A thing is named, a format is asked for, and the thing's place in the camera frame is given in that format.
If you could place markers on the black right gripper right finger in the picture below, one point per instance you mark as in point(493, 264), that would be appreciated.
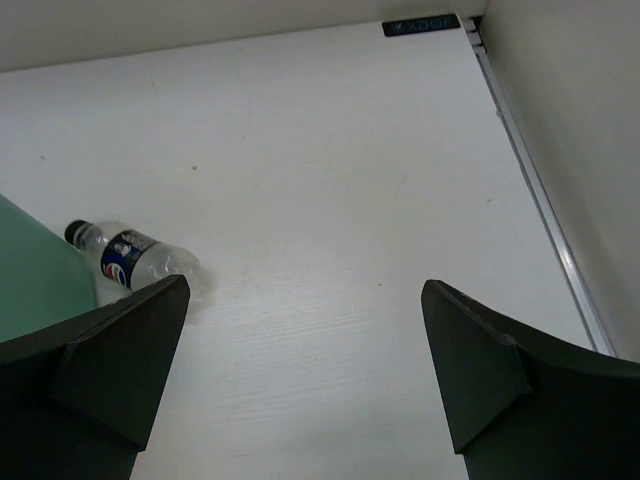
point(522, 404)

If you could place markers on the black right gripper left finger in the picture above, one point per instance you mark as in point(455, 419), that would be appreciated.
point(79, 398)

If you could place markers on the green plastic bin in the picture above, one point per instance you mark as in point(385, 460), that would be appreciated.
point(44, 280)

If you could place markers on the small bottle blue label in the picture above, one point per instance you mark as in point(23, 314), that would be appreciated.
point(130, 258)

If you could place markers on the black label plate right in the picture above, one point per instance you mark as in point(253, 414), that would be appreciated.
point(421, 25)

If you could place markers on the right aluminium side rail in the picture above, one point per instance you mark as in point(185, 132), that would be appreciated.
point(590, 317)

